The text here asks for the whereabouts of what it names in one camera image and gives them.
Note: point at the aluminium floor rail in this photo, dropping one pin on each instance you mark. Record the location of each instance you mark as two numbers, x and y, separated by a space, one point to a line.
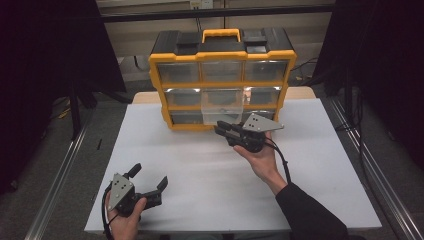
376 166
58 186

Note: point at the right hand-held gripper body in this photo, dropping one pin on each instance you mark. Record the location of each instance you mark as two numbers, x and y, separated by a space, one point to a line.
253 133

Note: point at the small black floor piece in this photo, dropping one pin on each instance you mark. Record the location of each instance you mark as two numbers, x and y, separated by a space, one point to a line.
99 144

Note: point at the person's right hand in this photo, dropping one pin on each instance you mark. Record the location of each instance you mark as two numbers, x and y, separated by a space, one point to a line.
263 163

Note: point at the wall power outlet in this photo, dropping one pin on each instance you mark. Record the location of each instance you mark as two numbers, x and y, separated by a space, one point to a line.
201 4

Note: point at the black horizontal bar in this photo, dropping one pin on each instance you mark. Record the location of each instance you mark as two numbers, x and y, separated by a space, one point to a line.
200 14

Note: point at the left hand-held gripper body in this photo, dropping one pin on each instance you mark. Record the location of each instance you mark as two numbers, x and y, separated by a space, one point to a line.
120 193

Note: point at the black curtain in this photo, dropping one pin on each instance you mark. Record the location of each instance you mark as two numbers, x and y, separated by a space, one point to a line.
33 66
383 50

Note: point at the clear plastic pulled drawer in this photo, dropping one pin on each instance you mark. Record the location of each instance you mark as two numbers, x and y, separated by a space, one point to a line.
221 103

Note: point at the person's left hand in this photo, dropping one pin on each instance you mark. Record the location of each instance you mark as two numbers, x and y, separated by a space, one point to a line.
125 223

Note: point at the yellow black drawer organizer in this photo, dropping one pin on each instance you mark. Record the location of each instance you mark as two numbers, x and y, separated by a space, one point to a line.
221 50

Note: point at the set of clear organizer bins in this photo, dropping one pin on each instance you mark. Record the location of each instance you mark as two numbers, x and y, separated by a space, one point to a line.
178 72

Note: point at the black metal stand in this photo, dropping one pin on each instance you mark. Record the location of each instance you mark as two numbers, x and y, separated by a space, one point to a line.
75 113

